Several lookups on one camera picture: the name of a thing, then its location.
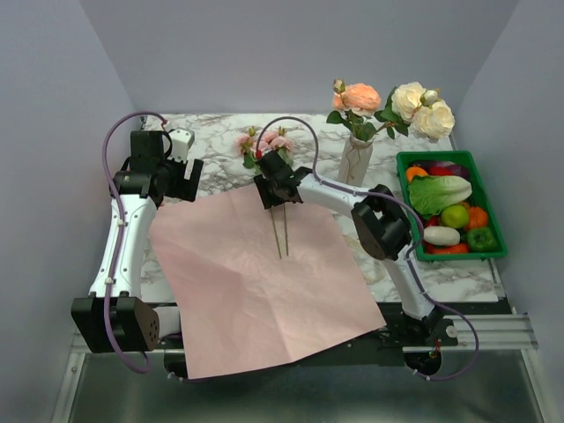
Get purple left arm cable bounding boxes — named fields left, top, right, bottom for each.
left=101, top=112, right=208, bottom=383

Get peach rose stem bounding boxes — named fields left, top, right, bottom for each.
left=326, top=78, right=381, bottom=142

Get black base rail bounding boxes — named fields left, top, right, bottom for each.
left=145, top=301, right=459, bottom=375

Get pink flower bouquet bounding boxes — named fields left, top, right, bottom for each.
left=235, top=126, right=293, bottom=258

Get white eggplant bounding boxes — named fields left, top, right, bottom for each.
left=423, top=226, right=461, bottom=247

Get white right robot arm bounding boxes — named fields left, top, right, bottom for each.
left=254, top=152, right=443, bottom=345

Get white ceramic vase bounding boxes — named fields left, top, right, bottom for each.
left=337, top=133, right=374, bottom=187

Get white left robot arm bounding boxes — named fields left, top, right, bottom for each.
left=71, top=128, right=204, bottom=353

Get green lettuce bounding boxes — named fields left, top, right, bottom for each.
left=408, top=175, right=472, bottom=217

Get orange carrot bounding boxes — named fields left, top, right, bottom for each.
left=426, top=243, right=470, bottom=255

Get cream white rose stem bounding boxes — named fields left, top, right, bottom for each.
left=374, top=82, right=456, bottom=143

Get orange mini pumpkin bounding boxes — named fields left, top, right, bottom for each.
left=464, top=206, right=489, bottom=232

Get pink wrapping paper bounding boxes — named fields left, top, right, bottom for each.
left=150, top=186, right=385, bottom=379

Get orange fruit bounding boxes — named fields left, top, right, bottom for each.
left=404, top=167, right=428, bottom=183

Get green bell pepper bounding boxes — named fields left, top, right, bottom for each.
left=466, top=226, right=498, bottom=253

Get green apple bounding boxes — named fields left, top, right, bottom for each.
left=441, top=204, right=469, bottom=229

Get cream ribbon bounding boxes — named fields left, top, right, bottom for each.
left=344, top=234, right=388, bottom=286

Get red purple vegetables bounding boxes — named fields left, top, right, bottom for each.
left=412, top=160, right=471, bottom=180

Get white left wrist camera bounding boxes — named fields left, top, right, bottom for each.
left=169, top=128, right=195, bottom=163

